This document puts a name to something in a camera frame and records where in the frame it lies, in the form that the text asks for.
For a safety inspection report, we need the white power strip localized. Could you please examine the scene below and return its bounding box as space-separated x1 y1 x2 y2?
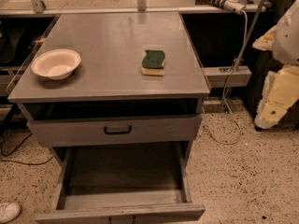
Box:
203 0 245 15

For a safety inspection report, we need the grey drawer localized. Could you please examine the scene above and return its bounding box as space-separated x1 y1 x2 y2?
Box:
36 143 205 224
27 115 201 147

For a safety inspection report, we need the black floor cable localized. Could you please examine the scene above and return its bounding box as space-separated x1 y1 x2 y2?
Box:
0 131 54 166

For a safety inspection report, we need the white bowl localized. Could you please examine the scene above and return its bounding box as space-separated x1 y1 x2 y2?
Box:
31 49 81 80

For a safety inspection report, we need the metal rail shelf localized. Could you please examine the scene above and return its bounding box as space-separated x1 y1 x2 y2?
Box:
0 0 272 17

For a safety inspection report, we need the green yellow sponge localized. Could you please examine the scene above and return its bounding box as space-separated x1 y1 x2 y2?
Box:
141 49 165 76

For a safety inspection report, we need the white cable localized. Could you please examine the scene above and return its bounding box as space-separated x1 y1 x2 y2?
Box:
202 9 249 146

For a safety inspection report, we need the grey metal box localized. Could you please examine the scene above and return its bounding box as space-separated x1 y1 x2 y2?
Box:
204 66 251 88

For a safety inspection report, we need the grey drawer cabinet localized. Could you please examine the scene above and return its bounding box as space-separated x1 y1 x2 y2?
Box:
7 12 211 224

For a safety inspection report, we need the grey top drawer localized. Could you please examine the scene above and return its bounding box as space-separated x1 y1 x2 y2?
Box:
27 115 201 147

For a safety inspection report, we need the white sneaker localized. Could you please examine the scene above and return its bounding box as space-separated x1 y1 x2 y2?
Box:
0 203 21 224

